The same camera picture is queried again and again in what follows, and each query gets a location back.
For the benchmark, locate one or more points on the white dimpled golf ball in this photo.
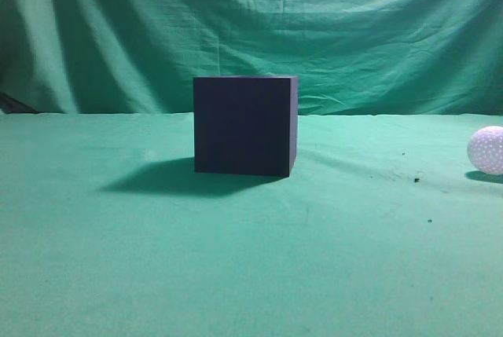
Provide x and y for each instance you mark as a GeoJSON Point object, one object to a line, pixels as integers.
{"type": "Point", "coordinates": [485, 150]}

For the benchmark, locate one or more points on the dark blue cube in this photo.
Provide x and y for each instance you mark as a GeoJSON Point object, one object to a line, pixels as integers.
{"type": "Point", "coordinates": [245, 124]}

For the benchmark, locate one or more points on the green table cloth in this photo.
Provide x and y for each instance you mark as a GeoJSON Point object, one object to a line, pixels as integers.
{"type": "Point", "coordinates": [382, 229]}

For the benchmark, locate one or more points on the green cloth backdrop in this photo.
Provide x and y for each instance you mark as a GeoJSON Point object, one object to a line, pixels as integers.
{"type": "Point", "coordinates": [352, 57]}

